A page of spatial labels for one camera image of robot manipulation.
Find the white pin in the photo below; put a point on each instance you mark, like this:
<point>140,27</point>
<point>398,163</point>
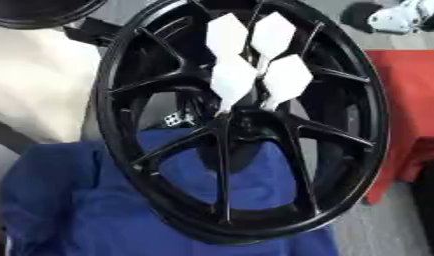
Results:
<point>232,81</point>
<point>286,81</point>
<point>226,36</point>
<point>273,35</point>

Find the black spoked wheel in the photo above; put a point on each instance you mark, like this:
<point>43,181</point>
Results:
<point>168,80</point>

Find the white and black caster wheel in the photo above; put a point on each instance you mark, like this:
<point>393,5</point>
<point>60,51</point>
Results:
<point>395,15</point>

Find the cream cloth covered object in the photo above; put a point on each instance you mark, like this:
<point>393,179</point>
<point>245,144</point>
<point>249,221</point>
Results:
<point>37,83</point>

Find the black round rim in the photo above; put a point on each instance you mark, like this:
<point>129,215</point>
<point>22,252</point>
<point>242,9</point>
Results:
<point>39,11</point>

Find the black wheel stand bracket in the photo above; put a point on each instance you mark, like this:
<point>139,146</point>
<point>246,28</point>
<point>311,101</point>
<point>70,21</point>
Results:
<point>92,31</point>

